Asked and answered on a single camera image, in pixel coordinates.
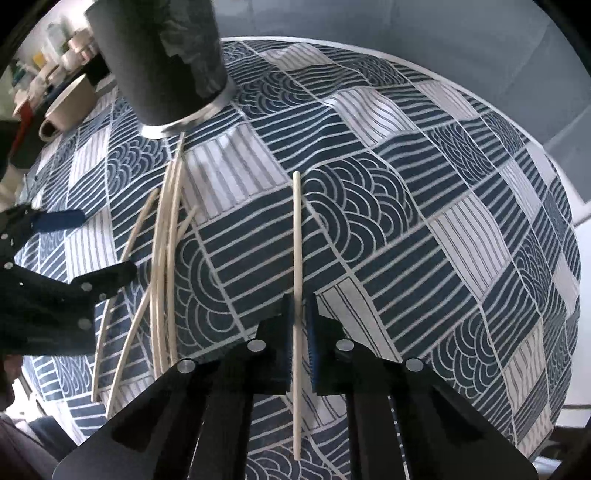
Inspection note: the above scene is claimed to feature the wooden chopstick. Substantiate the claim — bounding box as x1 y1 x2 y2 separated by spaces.
106 204 198 418
293 171 304 461
154 162 175 376
166 132 185 365
149 160 176 379
90 188 159 402

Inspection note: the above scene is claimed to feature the person's left hand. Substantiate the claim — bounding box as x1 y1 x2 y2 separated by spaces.
1 355 23 398

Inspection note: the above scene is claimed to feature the beige ceramic mug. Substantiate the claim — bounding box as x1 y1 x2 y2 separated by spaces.
38 74 98 143

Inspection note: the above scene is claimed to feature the blue patterned tablecloth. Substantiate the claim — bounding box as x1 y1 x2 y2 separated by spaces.
19 39 580 479

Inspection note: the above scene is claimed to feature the black cylindrical utensil holder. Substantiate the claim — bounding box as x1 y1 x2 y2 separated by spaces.
85 0 235 139

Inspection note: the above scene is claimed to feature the grey backdrop cloth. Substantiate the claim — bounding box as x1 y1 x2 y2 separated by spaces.
214 1 590 200

